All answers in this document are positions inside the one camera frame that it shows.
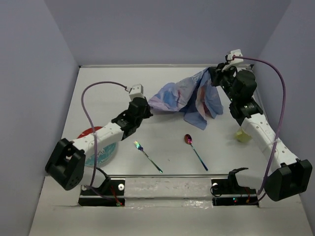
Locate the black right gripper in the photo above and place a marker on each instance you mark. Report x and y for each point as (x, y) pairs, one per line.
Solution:
(216, 73)

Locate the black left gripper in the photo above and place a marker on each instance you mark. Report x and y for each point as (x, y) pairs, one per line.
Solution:
(148, 115)

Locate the iridescent rainbow metal fork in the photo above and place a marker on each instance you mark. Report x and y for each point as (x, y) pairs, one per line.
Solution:
(141, 149)

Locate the blue Elsa cloth placemat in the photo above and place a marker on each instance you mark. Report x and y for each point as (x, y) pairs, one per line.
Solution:
(194, 96)

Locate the yellow-green ceramic mug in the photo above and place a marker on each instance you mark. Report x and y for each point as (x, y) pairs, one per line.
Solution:
(241, 136)

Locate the iridescent rainbow metal spoon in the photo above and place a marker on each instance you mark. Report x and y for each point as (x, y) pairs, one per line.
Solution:
(188, 140)

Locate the red teal floral plate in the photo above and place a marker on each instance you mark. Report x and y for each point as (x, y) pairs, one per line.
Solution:
(103, 155)

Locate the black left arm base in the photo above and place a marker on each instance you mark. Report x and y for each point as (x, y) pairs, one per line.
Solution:
(111, 196)

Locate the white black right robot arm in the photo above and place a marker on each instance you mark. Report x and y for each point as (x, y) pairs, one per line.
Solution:
(286, 174)

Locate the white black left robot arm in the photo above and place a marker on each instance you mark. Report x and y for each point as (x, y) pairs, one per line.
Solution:
(66, 164)

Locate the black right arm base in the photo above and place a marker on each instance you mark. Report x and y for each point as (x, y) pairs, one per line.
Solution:
(225, 195)

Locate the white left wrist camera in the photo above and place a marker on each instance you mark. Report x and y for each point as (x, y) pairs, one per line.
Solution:
(135, 91)

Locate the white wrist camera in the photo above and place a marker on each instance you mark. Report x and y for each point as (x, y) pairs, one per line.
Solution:
(135, 91)
(235, 57)

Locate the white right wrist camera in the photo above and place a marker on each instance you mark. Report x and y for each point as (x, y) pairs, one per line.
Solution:
(235, 57)

